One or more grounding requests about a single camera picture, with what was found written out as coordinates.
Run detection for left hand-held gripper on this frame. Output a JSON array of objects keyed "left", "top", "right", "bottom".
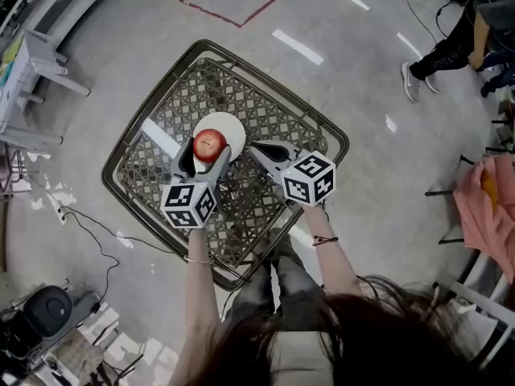
[{"left": 160, "top": 140, "right": 233, "bottom": 230}]

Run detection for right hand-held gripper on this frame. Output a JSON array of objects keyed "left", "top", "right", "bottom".
[{"left": 249, "top": 139, "right": 337, "bottom": 208}]

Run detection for red apple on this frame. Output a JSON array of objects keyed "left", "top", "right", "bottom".
[{"left": 192, "top": 128, "right": 228, "bottom": 164}]

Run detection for white round plate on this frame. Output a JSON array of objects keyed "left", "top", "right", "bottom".
[{"left": 192, "top": 111, "right": 247, "bottom": 177}]

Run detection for person's left forearm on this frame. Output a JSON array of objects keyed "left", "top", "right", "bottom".
[{"left": 171, "top": 226, "right": 223, "bottom": 386}]

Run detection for person's right forearm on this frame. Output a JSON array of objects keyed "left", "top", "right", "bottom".
[{"left": 300, "top": 203, "right": 364, "bottom": 298}]

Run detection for brown wicker glass-top table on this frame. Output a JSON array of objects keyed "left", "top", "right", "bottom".
[{"left": 101, "top": 39, "right": 351, "bottom": 291}]

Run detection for person's legs in grey jeans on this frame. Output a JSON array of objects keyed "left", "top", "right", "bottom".
[{"left": 222, "top": 226, "right": 328, "bottom": 334}]

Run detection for black metal rack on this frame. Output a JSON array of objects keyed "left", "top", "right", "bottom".
[{"left": 424, "top": 118, "right": 515, "bottom": 245}]

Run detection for white table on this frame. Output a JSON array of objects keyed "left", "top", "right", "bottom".
[{"left": 0, "top": 29, "right": 93, "bottom": 145}]

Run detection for white shelf unit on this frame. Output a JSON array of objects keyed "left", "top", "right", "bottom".
[{"left": 23, "top": 0, "right": 126, "bottom": 52}]

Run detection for person's beige top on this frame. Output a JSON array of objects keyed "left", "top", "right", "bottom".
[{"left": 275, "top": 329, "right": 336, "bottom": 386}]

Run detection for black round stool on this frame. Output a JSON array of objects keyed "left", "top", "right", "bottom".
[{"left": 23, "top": 285, "right": 75, "bottom": 342}]

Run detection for pink cloth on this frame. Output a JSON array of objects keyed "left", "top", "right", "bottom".
[{"left": 453, "top": 154, "right": 515, "bottom": 285}]

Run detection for black floor cable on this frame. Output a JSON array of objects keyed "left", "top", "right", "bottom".
[{"left": 59, "top": 205, "right": 175, "bottom": 311}]

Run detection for black thin cable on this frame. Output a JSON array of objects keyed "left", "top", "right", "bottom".
[{"left": 435, "top": 0, "right": 478, "bottom": 42}]

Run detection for white metal frame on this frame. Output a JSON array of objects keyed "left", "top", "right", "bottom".
[{"left": 432, "top": 250, "right": 515, "bottom": 374}]

